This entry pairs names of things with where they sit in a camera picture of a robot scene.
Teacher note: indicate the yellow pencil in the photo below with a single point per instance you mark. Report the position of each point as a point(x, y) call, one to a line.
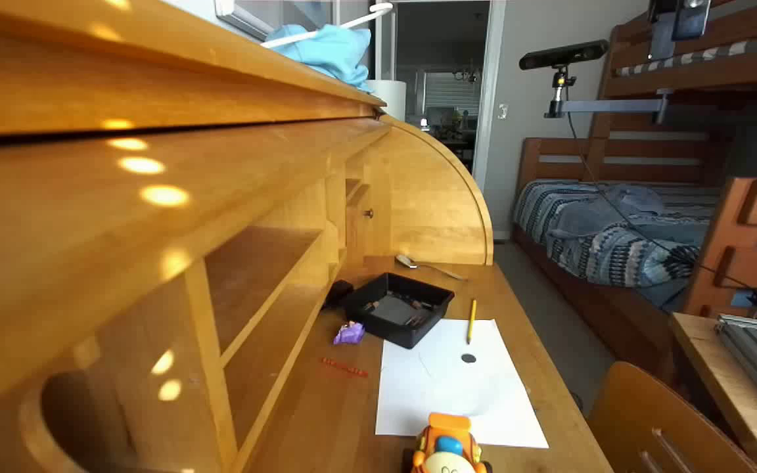
point(472, 321)

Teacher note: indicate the metal spoon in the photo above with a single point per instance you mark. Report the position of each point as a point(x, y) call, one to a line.
point(405, 262)

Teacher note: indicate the black plastic tray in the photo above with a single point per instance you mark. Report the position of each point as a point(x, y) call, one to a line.
point(397, 309)

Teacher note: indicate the purple small toy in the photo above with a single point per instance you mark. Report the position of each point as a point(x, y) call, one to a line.
point(351, 335)

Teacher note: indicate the red pen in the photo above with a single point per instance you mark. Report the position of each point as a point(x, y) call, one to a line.
point(343, 369)

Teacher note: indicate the white paper sheet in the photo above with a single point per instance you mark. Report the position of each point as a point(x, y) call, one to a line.
point(459, 369)

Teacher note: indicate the blue cloth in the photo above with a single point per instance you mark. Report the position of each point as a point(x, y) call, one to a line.
point(332, 53)

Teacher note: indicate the orange toy car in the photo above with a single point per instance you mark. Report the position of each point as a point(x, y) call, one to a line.
point(446, 445)

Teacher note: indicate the wooden roll-top desk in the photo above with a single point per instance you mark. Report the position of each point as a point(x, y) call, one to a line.
point(175, 208)

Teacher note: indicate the white clothes hanger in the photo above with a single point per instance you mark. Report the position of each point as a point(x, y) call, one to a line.
point(355, 28)

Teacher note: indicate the striped blue blanket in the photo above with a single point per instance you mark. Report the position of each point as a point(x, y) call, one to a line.
point(642, 237)

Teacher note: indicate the wooden chair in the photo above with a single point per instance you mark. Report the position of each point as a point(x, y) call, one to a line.
point(644, 426)

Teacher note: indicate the wooden bunk bed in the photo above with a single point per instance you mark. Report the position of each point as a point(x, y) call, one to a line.
point(626, 139)

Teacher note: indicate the wooden side table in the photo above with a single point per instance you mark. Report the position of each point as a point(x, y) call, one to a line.
point(727, 381)

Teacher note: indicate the black camera on stand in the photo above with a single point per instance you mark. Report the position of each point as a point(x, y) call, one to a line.
point(560, 59)

